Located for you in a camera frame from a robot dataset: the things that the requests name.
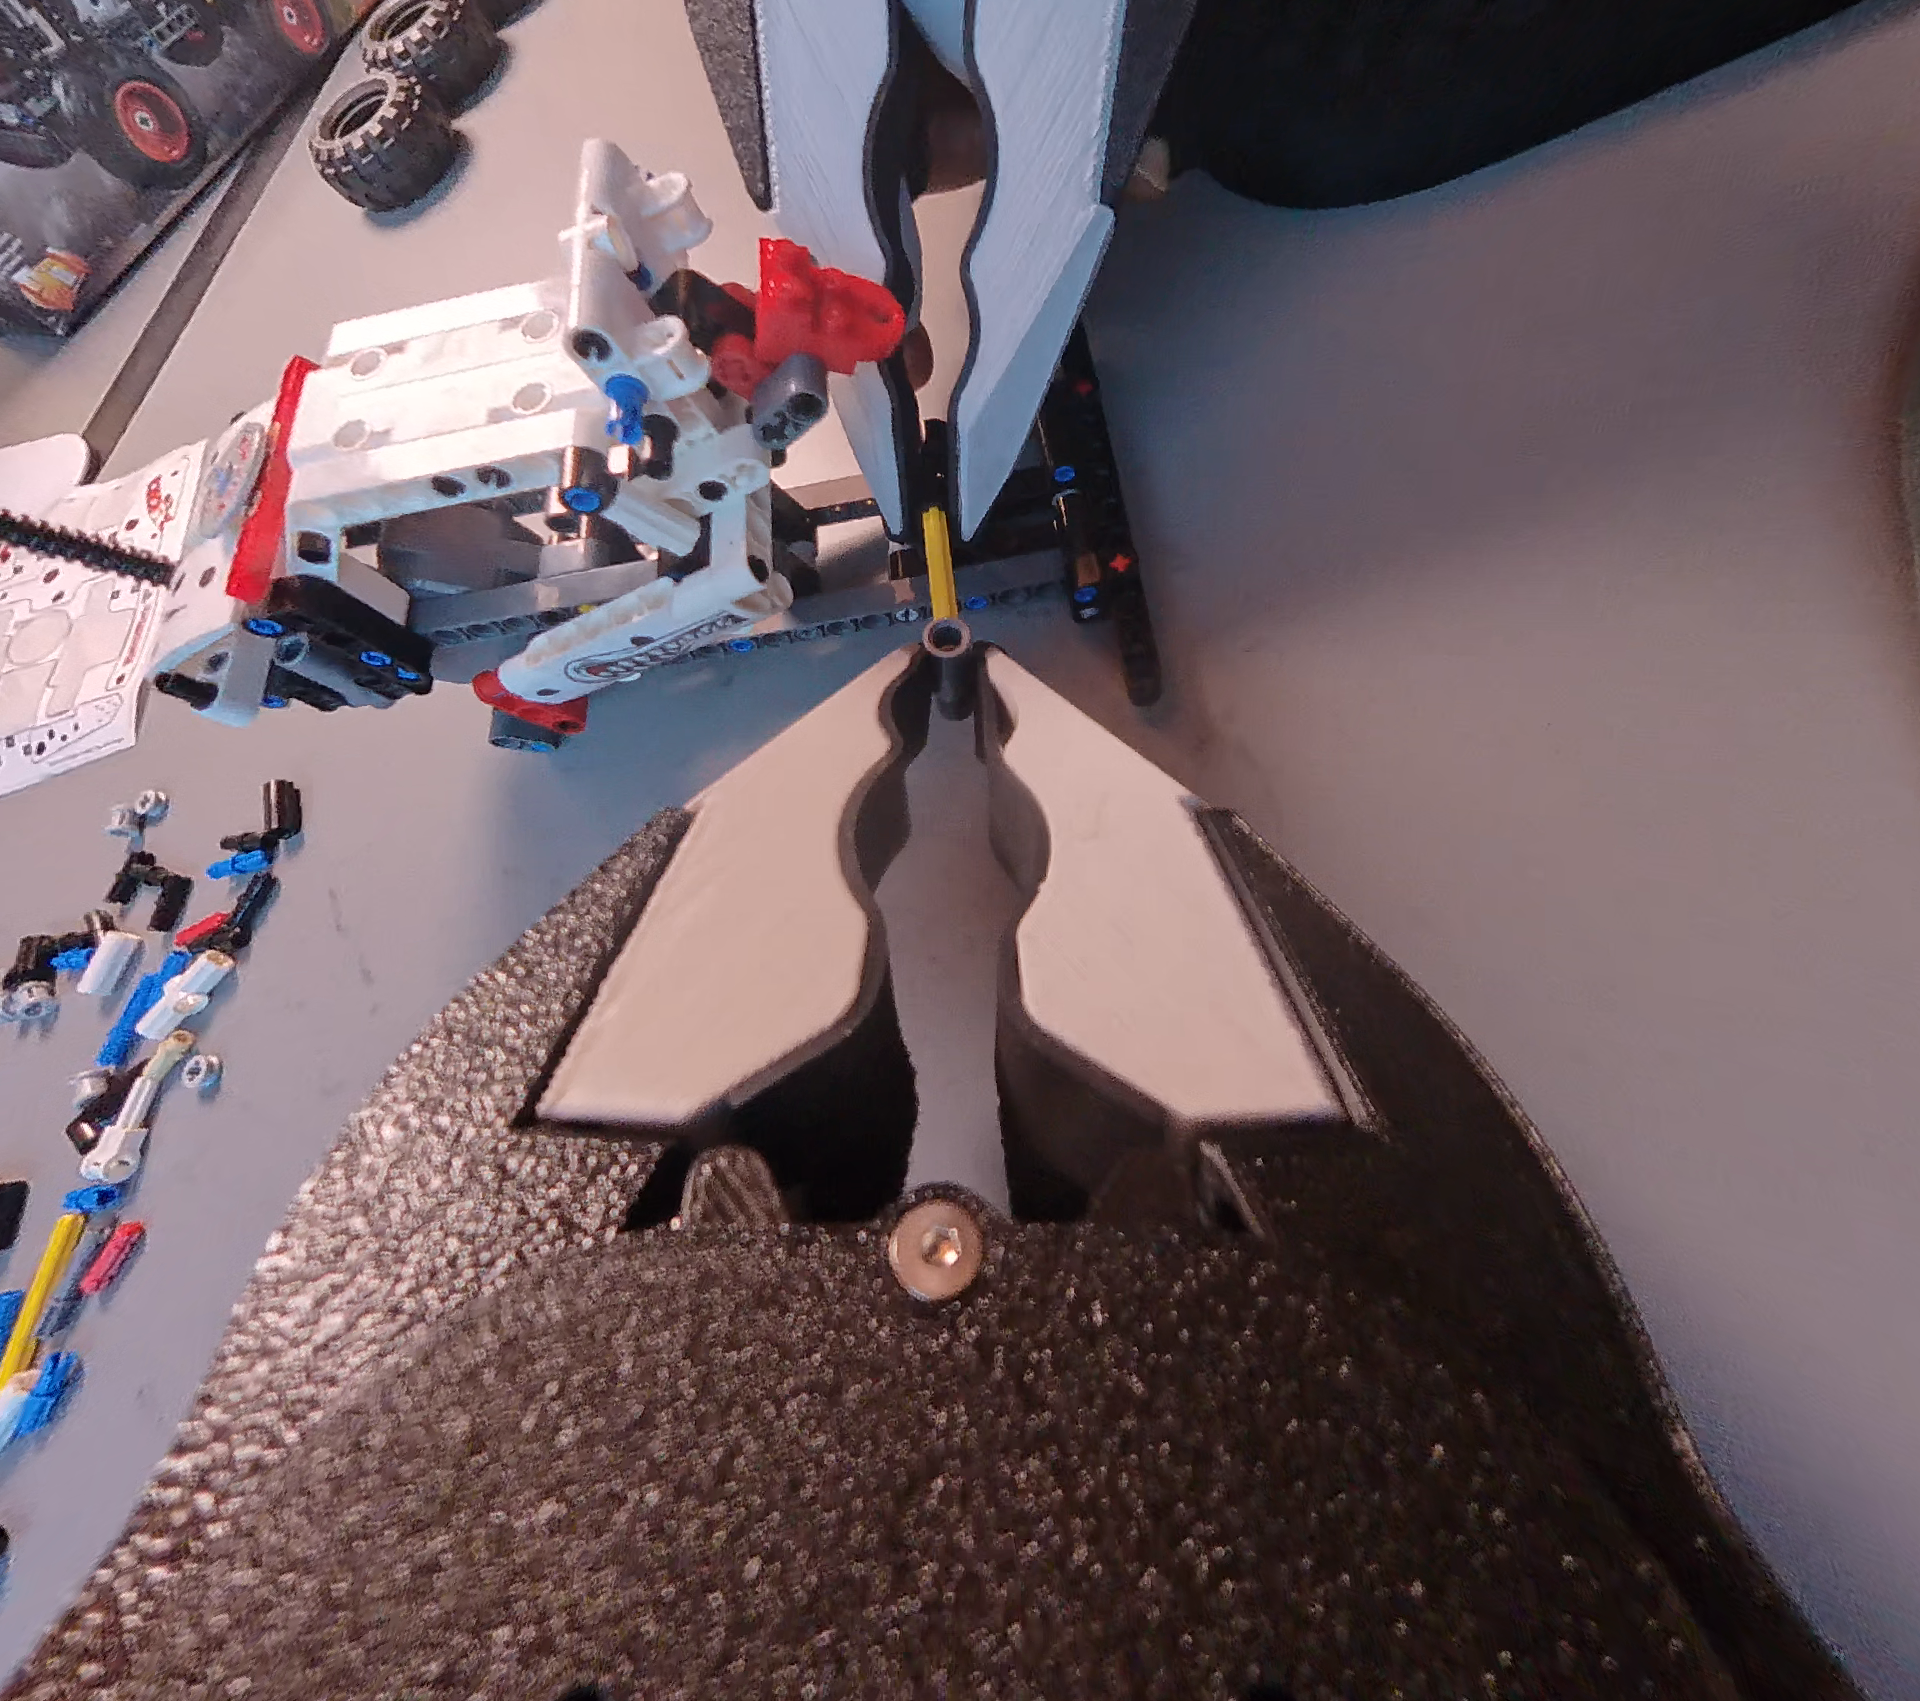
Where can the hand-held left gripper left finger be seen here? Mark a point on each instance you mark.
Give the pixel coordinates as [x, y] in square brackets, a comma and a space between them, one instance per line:
[719, 952]

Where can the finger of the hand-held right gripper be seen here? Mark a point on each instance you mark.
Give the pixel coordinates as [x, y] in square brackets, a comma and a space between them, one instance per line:
[1056, 111]
[818, 80]

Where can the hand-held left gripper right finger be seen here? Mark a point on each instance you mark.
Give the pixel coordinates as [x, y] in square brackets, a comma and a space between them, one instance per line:
[1169, 952]

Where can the black cylindrical axle connector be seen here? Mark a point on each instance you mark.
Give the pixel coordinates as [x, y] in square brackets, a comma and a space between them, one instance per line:
[947, 675]

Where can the yellow axle rod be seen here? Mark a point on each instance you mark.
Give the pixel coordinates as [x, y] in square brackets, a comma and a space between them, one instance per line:
[938, 561]

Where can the white brick toy truck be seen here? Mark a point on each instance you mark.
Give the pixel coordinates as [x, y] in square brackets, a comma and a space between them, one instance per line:
[449, 379]

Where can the pile of small brick pieces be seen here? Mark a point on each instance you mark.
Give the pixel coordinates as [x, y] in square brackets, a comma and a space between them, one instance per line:
[136, 987]

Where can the toy truck set box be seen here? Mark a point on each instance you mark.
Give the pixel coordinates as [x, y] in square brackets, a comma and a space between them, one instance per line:
[147, 7]

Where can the white sticker sheet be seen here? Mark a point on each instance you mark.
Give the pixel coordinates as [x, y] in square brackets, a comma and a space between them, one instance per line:
[60, 667]

